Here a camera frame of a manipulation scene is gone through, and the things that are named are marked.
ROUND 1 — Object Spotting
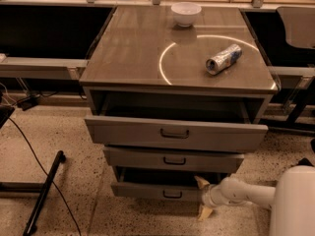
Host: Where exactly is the black table leg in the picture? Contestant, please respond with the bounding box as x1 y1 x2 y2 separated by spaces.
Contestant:
23 150 66 236

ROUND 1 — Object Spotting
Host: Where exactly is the grey drawer cabinet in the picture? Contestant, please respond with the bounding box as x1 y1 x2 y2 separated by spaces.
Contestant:
80 6 278 122

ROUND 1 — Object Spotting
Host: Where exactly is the crushed silver blue can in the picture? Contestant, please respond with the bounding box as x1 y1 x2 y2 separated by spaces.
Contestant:
206 44 242 76

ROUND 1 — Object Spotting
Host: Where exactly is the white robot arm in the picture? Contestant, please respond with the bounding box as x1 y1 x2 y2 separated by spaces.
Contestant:
195 165 315 236

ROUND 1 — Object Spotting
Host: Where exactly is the white bowl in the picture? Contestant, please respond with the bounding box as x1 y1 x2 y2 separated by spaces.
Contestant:
171 2 202 27

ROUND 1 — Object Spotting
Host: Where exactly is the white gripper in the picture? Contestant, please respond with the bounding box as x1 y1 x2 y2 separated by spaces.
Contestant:
195 176 223 221

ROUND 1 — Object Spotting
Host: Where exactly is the grey drawer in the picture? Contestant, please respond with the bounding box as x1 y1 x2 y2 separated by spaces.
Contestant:
111 166 227 202
85 115 268 152
104 147 244 173

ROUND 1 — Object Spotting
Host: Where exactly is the grey left desk rail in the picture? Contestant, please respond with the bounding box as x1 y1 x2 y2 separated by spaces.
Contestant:
0 53 88 80

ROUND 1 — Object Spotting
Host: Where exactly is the black cable on floor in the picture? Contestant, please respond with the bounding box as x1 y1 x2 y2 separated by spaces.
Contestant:
6 115 83 236

